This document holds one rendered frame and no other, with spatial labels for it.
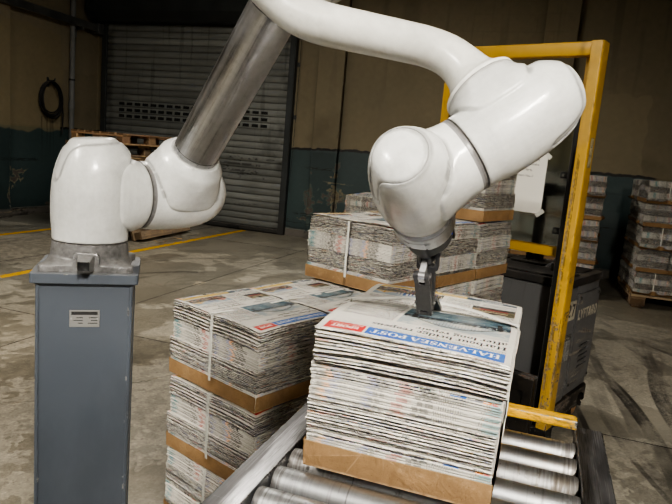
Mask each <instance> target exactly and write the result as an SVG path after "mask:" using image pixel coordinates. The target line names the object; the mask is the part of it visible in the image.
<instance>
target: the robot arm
mask: <svg viewBox="0 0 672 504"><path fill-rule="evenodd" d="M339 1H341V0H248V2H247V4H246V6H245V8H244V10H243V12H242V14H241V16H240V18H239V19H238V21H237V23H236V25H235V27H234V29H233V31H232V33H231V35H230V37H229V39H228V41H227V43H226V45H225V46H224V48H223V50H222V52H221V54H220V56H219V58H218V60H217V62H216V64H215V66H214V68H213V70H212V71H211V73H210V75H209V77H208V79H207V81H206V83H205V85H204V87H203V89H202V91H201V93H200V95H199V96H198V98H197V100H196V102H195V104H194V106H193V108H192V110H191V112H190V114H189V116H188V118H187V120H186V121H185V123H184V125H183V127H182V129H181V131H180V133H179V135H178V137H174V138H170V139H167V140H165V141H164V142H163V143H162V144H161V145H160V146H159V147H158V148H157V149H156V150H155V151H154V152H152V153H151V154H150V155H149V156H148V157H147V158H146V159H145V161H136V160H133V159H131V153H130V151H129V149H128V148H127V147H126V146H125V145H124V144H123V143H121V142H119V141H118V140H116V139H115V138H112V137H74V138H71V139H70V140H69V141H68V142H67V144H65V145H64V146H63V147H62V149H61V151H60V153H59V155H58V158H57V160H56V163H55V166H54V170H53V174H52V180H51V190H50V223H51V247H50V254H49V255H48V257H47V258H46V259H45V261H43V262H41V263H39V264H38V265H37V271H38V272H77V273H113V274H132V273H133V266H132V265H131V263H132V261H133V260H135V253H132V252H129V249H128V232H130V231H134V230H137V229H152V230H162V229H180V228H188V227H194V226H198V225H201V224H203V223H205V222H208V221H209V220H211V219H212V218H214V217H215V216H216V215H217V214H218V213H219V212H220V211H221V209H222V207H223V205H224V202H225V198H226V186H225V182H224V179H223V177H222V168H221V164H220V161H219V157H220V155H221V154H222V152H223V150H224V149H225V147H226V145H227V143H228V142H229V140H230V138H231V137H232V135H233V133H234V131H235V130H236V128H237V126H238V125H239V123H240V121H241V119H242V118H243V116H244V114H245V113H246V111H247V109H248V107H249V106H250V104H251V102H252V101H253V99H254V97H255V95H256V94H257V92H258V90H259V89H260V87H261V85H262V83H263V82H264V80H265V78H266V77H267V75H268V73H269V71H270V70H271V68H272V66H273V65H274V63H275V61H276V59H277V58H278V56H279V54H280V53H281V51H282V49H283V47H284V46H285V44H286V42H287V41H288V39H289V37H290V35H293V36H295V37H297V38H300V39H302V40H305V41H307V42H310V43H313V44H317V45H320V46H325V47H329V48H334V49H339V50H344V51H349V52H353V53H358V54H363V55H368V56H373V57H378V58H383V59H388V60H393V61H398V62H403V63H408V64H412V65H416V66H420V67H423V68H426V69H428V70H431V71H433V72H434V73H436V74H437V75H439V76H440V77H441V78H442V79H443V80H444V81H445V83H446V84H447V86H448V88H449V90H450V97H449V99H448V103H447V111H448V113H449V114H450V116H451V117H450V118H448V119H447V120H445V121H443V122H442V123H440V124H438V125H435V126H433V127H430V128H427V129H424V128H421V127H416V126H399V127H395V128H393V129H390V130H388V131H387V132H385V133H384V134H382V135H381V136H380V137H379V138H378V139H377V141H376V142H375V143H374V145H373V147H372V149H371V152H370V155H369V160H368V181H369V186H370V190H371V194H372V197H373V200H374V203H375V205H376V207H377V209H378V211H379V213H380V214H381V216H382V217H383V218H384V219H385V221H386V222H387V223H388V224H389V225H390V226H392V228H393V230H394V232H395V234H396V236H397V238H398V239H399V240H400V242H401V243H403V244H404V245H405V246H407V248H408V249H409V250H410V251H412V252H413V253H414V254H416V255H417V269H419V271H414V272H413V279H414V283H415V302H414V303H415V304H416V314H421V315H427V316H432V314H433V311H440V312H441V310H442V306H441V304H440V301H439V299H438V296H435V287H436V271H438V269H439V266H440V255H441V253H442V251H443V250H445V249H446V248H447V246H448V245H449V244H450V242H451V239H452V238H453V239H455V230H454V227H455V217H456V212H457V211H459V210H460V209H461V208H462V207H463V206H464V205H465V204H466V203H467V202H469V201H470V200H471V199H472V198H474V197H475V196H476V195H478V194H479V193H481V192H482V191H484V190H485V189H487V188H488V187H490V186H492V185H494V184H496V183H498V182H500V181H502V180H504V179H507V178H510V177H511V176H513V175H515V174H517V173H519V172H520V171H522V170H524V169H525V168H527V167H528V166H530V165H531V164H533V163H534V162H536V161H537V160H539V159H540V158H542V157H543V156H544V155H546V154H547V153H549V152H550V151H551V150H552V149H554V148H555V147H556V146H557V145H559V144H560V143H561V142H562V141H563V140H564V139H565V138H566V137H567V136H568V135H569V134H570V133H571V132H572V131H573V130H574V128H575V127H576V125H577V123H578V121H579V119H580V117H581V115H582V113H583V111H584V108H585V106H586V94H585V89H584V86H583V83H582V81H581V79H580V77H579V75H578V74H577V72H576V71H575V70H574V69H573V68H572V67H571V66H569V65H566V64H564V63H563V62H561V61H555V60H539V61H535V62H533V63H531V64H529V65H525V64H523V63H516V62H513V61H512V60H511V59H510V58H508V57H497V58H490V57H488V56H486V55H485V54H483V53H482V52H481V51H479V50H478V49H477V48H475V47H474V46H473V45H471V44H470V43H468V42H467V41H465V40H464V39H462V38H460V37H458V36H456V35H454V34H452V33H450V32H447V31H445V30H442V29H439V28H436V27H432V26H429V25H425V24H421V23H416V22H412V21H408V20H404V19H399V18H395V17H390V16H386V15H382V14H377V13H373V12H368V11H364V10H360V9H355V8H351V7H346V6H342V5H338V4H336V3H338V2H339ZM434 260H435V264H434V263H433V262H434Z"/></svg>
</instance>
